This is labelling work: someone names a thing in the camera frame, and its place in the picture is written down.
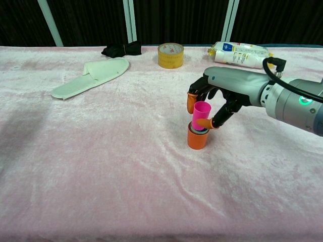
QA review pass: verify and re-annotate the pink velvet tablecloth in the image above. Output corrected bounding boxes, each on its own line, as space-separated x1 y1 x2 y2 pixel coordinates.
0 45 323 242

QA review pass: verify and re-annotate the orange plastic cup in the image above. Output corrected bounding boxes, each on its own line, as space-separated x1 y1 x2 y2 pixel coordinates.
187 121 210 150

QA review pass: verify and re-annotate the pink plastic cup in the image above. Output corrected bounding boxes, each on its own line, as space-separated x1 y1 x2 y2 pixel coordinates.
191 101 212 132

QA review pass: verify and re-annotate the white yellow wipes pack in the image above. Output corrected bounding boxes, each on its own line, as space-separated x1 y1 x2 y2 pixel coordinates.
207 41 275 70

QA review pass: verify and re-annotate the white slipper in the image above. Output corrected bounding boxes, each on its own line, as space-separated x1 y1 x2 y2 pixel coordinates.
49 57 130 101

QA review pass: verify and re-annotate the white partition post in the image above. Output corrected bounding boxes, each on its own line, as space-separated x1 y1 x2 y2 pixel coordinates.
122 0 138 44
37 0 64 47
221 0 240 44

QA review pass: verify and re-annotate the yellow tape roll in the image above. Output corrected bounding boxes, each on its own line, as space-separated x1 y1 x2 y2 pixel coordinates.
157 43 185 69

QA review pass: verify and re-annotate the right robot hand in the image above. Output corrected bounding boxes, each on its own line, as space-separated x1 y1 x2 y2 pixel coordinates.
186 67 273 130

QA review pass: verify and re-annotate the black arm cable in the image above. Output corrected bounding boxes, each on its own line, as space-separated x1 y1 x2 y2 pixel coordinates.
262 57 323 104

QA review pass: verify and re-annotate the black curtain panel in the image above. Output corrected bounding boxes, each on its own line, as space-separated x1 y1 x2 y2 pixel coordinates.
0 0 57 47
46 0 129 47
231 0 323 47
133 0 229 46

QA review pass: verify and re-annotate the black cloth bundle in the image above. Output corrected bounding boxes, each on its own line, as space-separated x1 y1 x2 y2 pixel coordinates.
101 41 142 58

